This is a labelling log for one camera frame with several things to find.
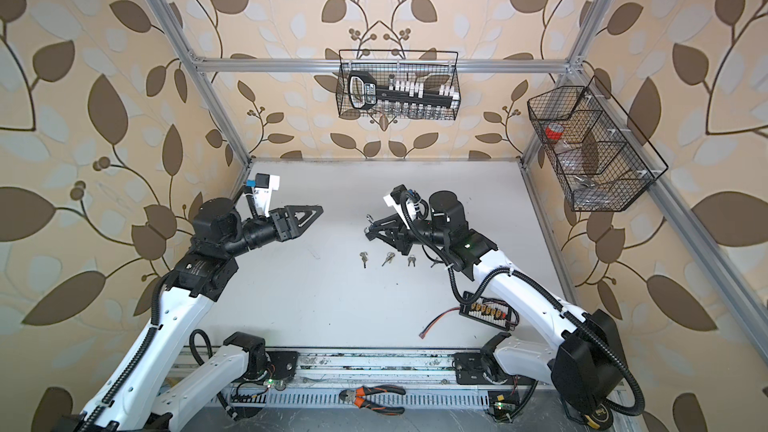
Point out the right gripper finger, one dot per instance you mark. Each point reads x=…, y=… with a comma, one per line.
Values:
x=390, y=222
x=386, y=235

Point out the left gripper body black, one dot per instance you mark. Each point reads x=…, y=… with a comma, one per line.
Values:
x=282, y=234

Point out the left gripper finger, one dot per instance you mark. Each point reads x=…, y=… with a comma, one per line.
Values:
x=303, y=215
x=299, y=227

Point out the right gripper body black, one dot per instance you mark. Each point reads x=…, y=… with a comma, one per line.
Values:
x=406, y=239

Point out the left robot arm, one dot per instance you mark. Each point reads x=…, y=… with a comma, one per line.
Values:
x=132, y=399

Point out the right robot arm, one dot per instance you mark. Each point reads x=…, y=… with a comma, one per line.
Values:
x=582, y=357

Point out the black connector board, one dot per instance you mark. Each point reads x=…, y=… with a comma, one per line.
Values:
x=492, y=312

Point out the socket set black holder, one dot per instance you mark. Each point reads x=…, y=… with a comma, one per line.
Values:
x=364, y=92

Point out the red cap bottle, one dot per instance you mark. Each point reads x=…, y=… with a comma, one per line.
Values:
x=553, y=132

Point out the yellow black tape measure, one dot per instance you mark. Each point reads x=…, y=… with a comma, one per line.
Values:
x=602, y=419

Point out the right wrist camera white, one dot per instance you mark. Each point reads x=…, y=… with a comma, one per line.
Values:
x=407, y=204

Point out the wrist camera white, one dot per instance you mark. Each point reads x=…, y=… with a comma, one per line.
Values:
x=258, y=190
x=407, y=204

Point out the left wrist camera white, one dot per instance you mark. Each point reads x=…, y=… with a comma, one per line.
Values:
x=258, y=190

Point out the black wire basket back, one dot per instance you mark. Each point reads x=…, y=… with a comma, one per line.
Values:
x=432, y=66

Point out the black wire basket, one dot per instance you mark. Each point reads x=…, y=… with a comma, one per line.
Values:
x=432, y=66
x=604, y=161

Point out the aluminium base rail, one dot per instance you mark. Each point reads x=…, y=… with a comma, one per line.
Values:
x=447, y=379

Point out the black wire basket right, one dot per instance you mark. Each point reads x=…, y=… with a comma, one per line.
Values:
x=604, y=161

